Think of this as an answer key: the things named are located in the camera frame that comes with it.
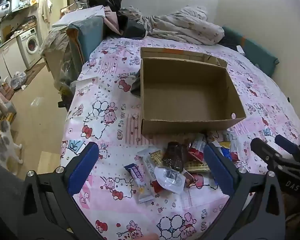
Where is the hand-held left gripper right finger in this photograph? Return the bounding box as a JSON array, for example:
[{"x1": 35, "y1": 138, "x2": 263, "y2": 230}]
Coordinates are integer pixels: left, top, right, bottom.
[{"x1": 202, "y1": 142, "x2": 287, "y2": 240}]

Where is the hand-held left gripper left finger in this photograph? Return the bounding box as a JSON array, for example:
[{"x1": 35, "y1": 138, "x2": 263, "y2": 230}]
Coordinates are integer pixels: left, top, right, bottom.
[{"x1": 22, "y1": 142, "x2": 108, "y2": 240}]

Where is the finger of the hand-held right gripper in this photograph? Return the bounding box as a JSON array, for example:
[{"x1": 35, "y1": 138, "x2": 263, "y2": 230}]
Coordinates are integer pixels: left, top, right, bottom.
[
  {"x1": 250, "y1": 137, "x2": 282, "y2": 172},
  {"x1": 274, "y1": 134, "x2": 300, "y2": 163}
]

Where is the blue yellow snack packet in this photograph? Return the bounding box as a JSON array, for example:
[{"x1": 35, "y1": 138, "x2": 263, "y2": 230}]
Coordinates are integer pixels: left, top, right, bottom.
[{"x1": 219, "y1": 141, "x2": 238, "y2": 161}]

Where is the plaid brown snack packet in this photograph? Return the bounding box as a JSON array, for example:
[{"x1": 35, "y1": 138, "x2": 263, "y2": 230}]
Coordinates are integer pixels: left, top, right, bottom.
[{"x1": 184, "y1": 160, "x2": 211, "y2": 172}]

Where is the dark brown chocolate bar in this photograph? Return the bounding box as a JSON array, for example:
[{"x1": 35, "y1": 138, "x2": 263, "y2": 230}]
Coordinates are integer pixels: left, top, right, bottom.
[{"x1": 162, "y1": 142, "x2": 188, "y2": 172}]

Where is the clear plastic snack packet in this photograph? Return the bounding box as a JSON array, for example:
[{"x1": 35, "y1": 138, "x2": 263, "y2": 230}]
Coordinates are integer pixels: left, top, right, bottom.
[{"x1": 154, "y1": 166, "x2": 186, "y2": 195}]

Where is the blue white snack bar packet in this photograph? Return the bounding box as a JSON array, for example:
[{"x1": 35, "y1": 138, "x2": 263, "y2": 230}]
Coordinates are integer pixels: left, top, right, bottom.
[{"x1": 124, "y1": 163, "x2": 153, "y2": 204}]

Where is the long white biscuit packet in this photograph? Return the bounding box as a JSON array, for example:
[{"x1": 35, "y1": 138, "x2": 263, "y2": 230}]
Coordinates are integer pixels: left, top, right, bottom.
[{"x1": 137, "y1": 147, "x2": 165, "y2": 198}]

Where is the cardboard box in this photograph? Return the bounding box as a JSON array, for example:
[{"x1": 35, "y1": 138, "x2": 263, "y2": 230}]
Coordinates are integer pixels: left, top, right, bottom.
[{"x1": 140, "y1": 47, "x2": 247, "y2": 136}]

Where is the small brown snack packet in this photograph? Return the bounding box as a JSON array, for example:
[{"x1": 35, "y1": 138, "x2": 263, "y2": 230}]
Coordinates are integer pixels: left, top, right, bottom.
[{"x1": 183, "y1": 170, "x2": 198, "y2": 188}]

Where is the red white snack packet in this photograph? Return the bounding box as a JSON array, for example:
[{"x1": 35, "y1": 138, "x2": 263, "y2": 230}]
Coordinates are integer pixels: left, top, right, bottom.
[{"x1": 188, "y1": 133, "x2": 207, "y2": 162}]

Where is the crumpled white wrapper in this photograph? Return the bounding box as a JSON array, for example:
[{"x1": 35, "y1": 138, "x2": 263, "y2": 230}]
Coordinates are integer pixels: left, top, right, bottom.
[{"x1": 207, "y1": 129, "x2": 237, "y2": 144}]

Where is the light wooden board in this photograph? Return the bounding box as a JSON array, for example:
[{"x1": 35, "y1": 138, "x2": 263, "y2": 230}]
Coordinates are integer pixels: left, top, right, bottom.
[{"x1": 37, "y1": 151, "x2": 62, "y2": 178}]

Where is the yellow checkered wafer packet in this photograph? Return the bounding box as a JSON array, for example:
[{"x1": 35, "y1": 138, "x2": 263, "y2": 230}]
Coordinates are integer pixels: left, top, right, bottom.
[{"x1": 149, "y1": 150, "x2": 165, "y2": 167}]

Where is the white and grey cat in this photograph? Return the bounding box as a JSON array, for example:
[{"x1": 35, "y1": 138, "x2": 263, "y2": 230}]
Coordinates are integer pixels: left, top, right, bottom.
[{"x1": 0, "y1": 120, "x2": 23, "y2": 176}]

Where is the pink cartoon printed blanket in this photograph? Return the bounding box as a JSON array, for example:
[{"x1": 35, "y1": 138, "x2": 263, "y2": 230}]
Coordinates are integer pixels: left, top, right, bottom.
[{"x1": 60, "y1": 36, "x2": 300, "y2": 240}]

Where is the teal folded mattress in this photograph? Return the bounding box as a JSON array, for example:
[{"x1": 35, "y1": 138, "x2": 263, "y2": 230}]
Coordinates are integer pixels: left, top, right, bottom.
[{"x1": 221, "y1": 25, "x2": 279, "y2": 78}]

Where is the dark cloth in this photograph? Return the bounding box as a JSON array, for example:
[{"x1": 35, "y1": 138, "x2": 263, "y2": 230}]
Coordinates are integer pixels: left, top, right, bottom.
[{"x1": 130, "y1": 71, "x2": 142, "y2": 98}]

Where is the beige cat tree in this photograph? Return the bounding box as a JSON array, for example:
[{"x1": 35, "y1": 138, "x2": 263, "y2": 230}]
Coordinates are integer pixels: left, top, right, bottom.
[{"x1": 0, "y1": 66, "x2": 17, "y2": 130}]

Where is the clear plastic bag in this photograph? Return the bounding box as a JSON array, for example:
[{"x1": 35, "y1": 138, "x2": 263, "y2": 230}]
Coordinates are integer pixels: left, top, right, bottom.
[{"x1": 10, "y1": 71, "x2": 27, "y2": 90}]

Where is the plastic covered furniture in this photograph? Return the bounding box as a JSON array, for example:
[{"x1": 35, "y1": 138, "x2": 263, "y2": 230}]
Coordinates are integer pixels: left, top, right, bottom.
[{"x1": 41, "y1": 26, "x2": 77, "y2": 90}]

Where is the teal cushion with orange edge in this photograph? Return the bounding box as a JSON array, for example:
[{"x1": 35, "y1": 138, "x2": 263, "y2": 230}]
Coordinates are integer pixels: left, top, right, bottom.
[{"x1": 66, "y1": 17, "x2": 105, "y2": 65}]

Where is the white kitchen cabinet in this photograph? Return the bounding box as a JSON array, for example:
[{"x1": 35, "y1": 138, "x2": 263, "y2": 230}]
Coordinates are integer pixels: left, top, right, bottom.
[{"x1": 0, "y1": 39, "x2": 28, "y2": 85}]

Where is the white washing machine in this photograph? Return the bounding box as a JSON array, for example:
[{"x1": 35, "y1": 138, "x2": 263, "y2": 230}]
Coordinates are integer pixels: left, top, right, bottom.
[{"x1": 16, "y1": 27, "x2": 43, "y2": 69}]

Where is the rumpled floral blanket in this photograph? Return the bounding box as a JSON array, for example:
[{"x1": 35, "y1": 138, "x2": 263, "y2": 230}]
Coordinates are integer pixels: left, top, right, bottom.
[{"x1": 119, "y1": 5, "x2": 225, "y2": 46}]

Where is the black clothing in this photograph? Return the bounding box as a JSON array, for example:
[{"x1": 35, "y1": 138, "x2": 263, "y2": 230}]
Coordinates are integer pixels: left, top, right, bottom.
[{"x1": 117, "y1": 14, "x2": 148, "y2": 38}]

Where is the pink cloth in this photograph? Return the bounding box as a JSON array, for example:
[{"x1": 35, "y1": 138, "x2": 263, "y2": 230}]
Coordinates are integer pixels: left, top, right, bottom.
[{"x1": 104, "y1": 5, "x2": 123, "y2": 35}]

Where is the white flat board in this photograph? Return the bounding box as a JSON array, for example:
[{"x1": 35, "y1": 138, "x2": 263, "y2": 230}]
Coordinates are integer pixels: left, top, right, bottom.
[{"x1": 52, "y1": 6, "x2": 106, "y2": 28}]

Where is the small brown carton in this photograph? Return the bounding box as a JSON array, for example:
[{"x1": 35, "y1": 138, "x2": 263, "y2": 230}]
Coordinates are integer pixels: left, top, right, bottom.
[{"x1": 21, "y1": 21, "x2": 37, "y2": 32}]

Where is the hanging beige towel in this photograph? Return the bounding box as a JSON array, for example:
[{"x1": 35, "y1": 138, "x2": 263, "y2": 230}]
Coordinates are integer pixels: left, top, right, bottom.
[{"x1": 41, "y1": 0, "x2": 53, "y2": 22}]

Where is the white water heater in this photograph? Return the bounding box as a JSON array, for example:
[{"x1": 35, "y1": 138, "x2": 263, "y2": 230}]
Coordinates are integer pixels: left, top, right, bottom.
[{"x1": 8, "y1": 0, "x2": 21, "y2": 12}]

